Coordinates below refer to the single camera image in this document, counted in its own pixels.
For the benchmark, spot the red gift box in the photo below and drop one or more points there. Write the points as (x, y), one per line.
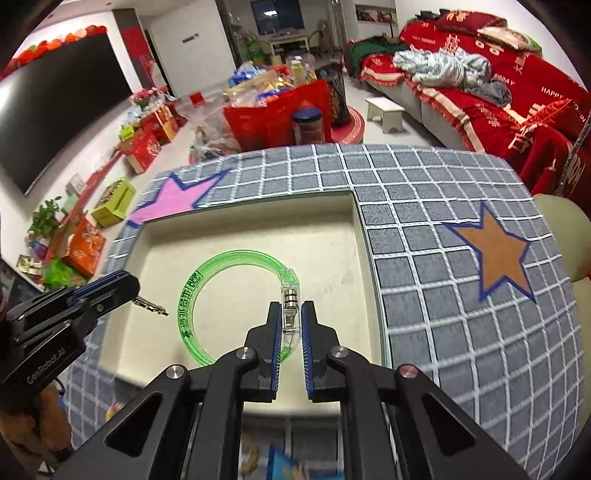
(143, 152)

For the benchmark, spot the large red gift bag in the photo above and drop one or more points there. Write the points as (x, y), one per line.
(284, 110)

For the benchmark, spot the grey checked star table cover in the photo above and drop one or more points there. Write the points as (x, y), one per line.
(461, 194)

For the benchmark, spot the light blue crumpled clothes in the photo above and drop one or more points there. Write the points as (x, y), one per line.
(438, 67)

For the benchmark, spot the white low stool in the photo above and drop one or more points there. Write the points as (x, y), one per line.
(385, 110)

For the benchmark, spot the patterned beige pillow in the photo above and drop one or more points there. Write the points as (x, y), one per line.
(508, 38)

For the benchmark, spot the beige shallow tray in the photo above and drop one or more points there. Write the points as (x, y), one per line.
(323, 240)

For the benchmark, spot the small red gift bag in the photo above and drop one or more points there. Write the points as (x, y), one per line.
(244, 127)

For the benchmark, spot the red balloon garland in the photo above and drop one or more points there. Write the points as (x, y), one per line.
(69, 37)

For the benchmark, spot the jar with blue lid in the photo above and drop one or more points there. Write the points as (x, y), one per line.
(307, 129)

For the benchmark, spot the silver metal hair clip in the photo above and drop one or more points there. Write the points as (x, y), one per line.
(150, 306)

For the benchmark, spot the dark green cloth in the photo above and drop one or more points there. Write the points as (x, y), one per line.
(369, 55)

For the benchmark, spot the clear plastic storage box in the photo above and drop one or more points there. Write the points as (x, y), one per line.
(207, 124)

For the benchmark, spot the yellow-green open box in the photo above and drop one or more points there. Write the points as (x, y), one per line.
(113, 205)

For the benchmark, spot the person's left hand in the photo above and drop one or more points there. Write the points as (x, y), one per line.
(51, 417)

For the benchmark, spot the grey crumpled cloth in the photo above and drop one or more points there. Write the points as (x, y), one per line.
(496, 92)

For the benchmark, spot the sofa with red cover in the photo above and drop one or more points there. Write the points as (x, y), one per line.
(480, 124)

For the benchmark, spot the clear plastic jar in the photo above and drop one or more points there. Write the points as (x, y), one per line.
(299, 69)

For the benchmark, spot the pink flower bouquet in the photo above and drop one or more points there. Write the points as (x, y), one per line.
(142, 98)

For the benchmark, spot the orange gift box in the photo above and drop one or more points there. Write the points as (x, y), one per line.
(85, 247)

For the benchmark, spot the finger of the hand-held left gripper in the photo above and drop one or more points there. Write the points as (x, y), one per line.
(121, 291)
(87, 288)

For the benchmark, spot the green potted plant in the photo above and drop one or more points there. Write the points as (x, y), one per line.
(45, 219)

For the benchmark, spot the white dining table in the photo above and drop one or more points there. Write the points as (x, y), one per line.
(288, 42)

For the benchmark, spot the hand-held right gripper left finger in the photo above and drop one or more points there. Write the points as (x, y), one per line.
(276, 350)

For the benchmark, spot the black television screen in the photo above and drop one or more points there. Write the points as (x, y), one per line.
(60, 106)

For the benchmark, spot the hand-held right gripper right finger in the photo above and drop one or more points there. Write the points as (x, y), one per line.
(306, 350)

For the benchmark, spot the red round rug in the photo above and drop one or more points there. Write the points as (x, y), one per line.
(355, 127)

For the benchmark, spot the red embroidered pillow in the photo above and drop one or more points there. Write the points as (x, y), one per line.
(468, 22)

